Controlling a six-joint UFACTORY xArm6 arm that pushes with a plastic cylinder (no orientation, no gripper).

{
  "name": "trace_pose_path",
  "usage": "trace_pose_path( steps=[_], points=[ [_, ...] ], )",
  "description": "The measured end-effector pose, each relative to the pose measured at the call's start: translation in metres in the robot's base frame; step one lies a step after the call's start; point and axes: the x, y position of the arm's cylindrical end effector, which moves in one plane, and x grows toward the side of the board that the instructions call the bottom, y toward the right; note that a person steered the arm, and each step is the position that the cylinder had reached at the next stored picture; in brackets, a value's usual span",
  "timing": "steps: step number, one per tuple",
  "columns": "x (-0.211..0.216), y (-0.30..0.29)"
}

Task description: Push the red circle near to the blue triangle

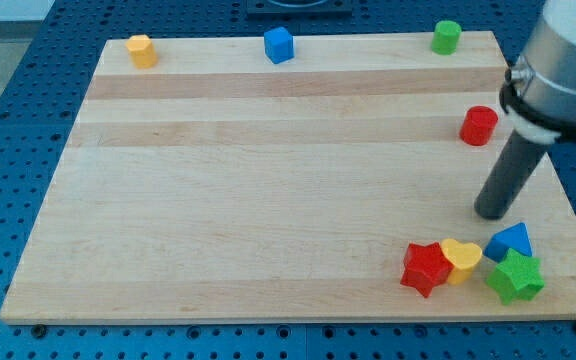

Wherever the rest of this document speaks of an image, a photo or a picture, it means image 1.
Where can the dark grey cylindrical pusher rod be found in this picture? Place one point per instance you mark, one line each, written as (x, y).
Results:
(515, 164)

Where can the red cylinder block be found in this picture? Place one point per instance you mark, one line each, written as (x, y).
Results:
(478, 125)

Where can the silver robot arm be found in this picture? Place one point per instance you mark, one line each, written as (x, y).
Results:
(539, 97)

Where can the blue triangle block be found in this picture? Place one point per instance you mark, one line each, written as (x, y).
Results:
(515, 237)

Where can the yellow heart block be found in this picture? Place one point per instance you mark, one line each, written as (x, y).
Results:
(464, 258)

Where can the green star block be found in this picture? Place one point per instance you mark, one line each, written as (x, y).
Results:
(516, 277)

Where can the green cylinder block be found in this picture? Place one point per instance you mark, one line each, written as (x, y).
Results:
(446, 37)

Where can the red star block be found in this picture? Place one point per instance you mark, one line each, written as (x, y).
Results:
(425, 267)

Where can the blue cube block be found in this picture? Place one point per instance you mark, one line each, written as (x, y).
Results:
(278, 45)

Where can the wooden board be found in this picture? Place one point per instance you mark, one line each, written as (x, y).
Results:
(219, 187)

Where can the yellow hexagon block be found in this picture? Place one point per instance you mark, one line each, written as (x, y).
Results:
(141, 51)

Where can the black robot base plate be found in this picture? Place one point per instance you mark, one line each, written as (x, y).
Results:
(264, 8)

